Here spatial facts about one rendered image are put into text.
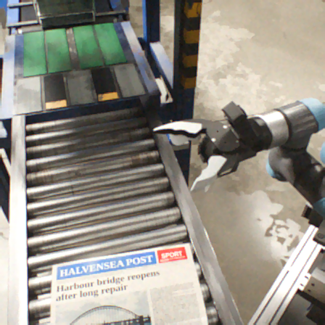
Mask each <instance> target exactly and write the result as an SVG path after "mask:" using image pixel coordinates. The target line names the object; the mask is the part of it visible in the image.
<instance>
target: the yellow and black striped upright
mask: <svg viewBox="0 0 325 325"><path fill-rule="evenodd" d="M201 14H202V0H184V30H183V49H182V67H181V84H182V86H183V87H184V88H185V89H188V88H194V87H197V72H198V53H199V34H200V24H201Z"/></svg>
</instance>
